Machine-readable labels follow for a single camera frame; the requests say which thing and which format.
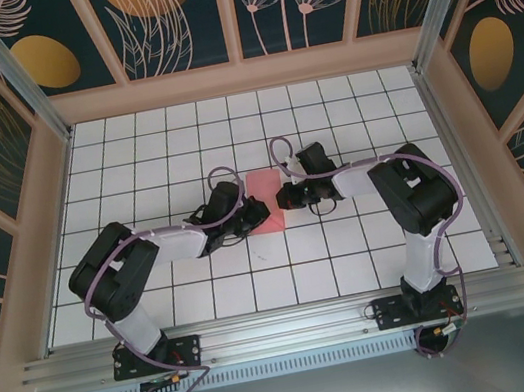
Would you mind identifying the pink cloth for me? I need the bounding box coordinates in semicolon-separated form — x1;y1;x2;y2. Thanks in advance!
236;165;294;239

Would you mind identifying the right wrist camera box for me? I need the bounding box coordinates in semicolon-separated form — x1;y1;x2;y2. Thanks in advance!
283;152;306;187

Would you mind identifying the long aluminium mounting rail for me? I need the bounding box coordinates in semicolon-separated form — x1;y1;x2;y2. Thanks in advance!
13;264;524;392

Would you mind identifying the aluminium side rail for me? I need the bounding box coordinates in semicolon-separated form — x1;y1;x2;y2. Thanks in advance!
409;53;520;280

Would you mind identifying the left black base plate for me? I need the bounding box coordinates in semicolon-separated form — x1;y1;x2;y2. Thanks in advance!
109;332;207;383

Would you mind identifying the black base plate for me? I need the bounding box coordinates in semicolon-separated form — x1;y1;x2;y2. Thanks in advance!
109;332;207;383
369;282;467;334

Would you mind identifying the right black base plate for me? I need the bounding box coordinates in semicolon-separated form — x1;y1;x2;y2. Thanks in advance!
369;282;467;334

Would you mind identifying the slotted metal cable strip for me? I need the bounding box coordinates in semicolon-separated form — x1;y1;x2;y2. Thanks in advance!
57;328;422;392

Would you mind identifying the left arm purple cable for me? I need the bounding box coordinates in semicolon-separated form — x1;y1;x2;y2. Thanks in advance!
65;161;281;392

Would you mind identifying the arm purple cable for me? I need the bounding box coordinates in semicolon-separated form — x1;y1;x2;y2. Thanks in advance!
266;107;494;383
65;161;281;392

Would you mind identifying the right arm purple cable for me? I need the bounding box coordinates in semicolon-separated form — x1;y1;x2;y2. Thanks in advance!
266;107;494;383

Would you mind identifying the left aluminium corner post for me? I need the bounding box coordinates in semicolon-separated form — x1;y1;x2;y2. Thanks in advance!
0;0;75;152

